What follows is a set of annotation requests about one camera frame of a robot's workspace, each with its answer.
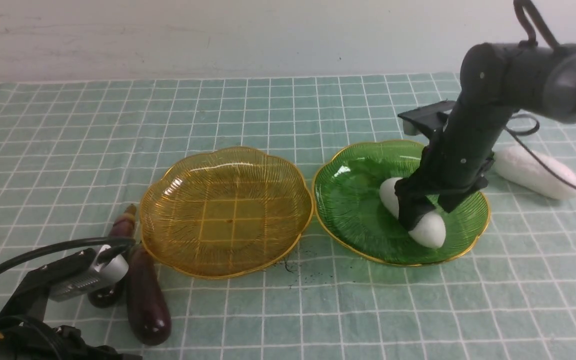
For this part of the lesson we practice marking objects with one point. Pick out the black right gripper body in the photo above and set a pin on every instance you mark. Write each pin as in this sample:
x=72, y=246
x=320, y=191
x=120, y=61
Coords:
x=452, y=165

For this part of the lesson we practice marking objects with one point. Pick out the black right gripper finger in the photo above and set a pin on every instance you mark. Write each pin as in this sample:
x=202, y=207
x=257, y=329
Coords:
x=450, y=199
x=413, y=202

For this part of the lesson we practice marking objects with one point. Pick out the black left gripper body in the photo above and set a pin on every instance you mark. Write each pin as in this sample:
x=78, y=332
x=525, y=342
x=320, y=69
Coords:
x=30, y=299

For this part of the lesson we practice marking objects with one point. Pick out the white radish one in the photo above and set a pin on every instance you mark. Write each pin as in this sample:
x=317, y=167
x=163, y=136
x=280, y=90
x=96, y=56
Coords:
x=431, y=233
x=516, y=165

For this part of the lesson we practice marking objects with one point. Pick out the purple eggplant one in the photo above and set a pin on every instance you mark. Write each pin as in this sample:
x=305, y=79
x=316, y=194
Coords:
x=146, y=308
x=123, y=226

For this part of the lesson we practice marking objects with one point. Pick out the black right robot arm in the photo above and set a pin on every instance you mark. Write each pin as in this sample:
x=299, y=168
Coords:
x=497, y=81

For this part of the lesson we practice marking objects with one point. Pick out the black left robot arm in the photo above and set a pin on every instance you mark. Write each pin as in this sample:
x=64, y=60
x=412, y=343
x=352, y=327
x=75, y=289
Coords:
x=23, y=333

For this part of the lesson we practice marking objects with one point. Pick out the green ribbed plastic plate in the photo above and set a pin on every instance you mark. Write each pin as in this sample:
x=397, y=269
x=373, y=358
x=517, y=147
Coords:
x=349, y=209

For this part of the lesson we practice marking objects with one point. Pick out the green checkered tablecloth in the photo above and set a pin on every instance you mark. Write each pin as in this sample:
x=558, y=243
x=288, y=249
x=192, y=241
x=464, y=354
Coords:
x=74, y=155

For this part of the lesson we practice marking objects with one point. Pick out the amber ribbed plastic plate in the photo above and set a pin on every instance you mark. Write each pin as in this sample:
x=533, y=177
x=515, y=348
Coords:
x=223, y=214

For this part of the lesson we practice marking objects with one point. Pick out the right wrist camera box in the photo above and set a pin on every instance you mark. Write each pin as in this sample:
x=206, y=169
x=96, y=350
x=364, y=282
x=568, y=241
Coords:
x=427, y=119

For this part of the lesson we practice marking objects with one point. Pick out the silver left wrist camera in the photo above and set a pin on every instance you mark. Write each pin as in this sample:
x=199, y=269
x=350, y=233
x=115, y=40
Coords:
x=87, y=271

